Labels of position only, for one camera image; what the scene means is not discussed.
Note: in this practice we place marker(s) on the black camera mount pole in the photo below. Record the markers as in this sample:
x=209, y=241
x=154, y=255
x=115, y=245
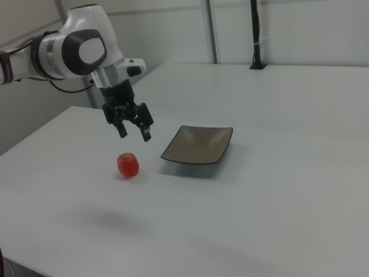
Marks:
x=255, y=29

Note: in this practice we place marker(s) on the red apple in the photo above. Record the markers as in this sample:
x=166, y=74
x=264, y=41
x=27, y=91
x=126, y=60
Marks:
x=127, y=166

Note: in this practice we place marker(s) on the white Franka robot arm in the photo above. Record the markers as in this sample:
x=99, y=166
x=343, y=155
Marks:
x=66, y=26

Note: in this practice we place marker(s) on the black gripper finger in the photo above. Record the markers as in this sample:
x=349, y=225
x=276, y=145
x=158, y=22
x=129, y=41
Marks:
x=145, y=127
x=122, y=131

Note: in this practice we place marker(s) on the square brown ceramic plate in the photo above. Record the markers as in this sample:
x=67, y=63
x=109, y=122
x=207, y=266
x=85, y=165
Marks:
x=199, y=144

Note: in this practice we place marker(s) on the white adjacent table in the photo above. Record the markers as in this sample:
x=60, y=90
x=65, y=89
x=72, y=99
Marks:
x=259, y=95

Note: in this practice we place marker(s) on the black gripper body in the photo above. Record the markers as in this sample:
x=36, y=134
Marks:
x=118, y=95

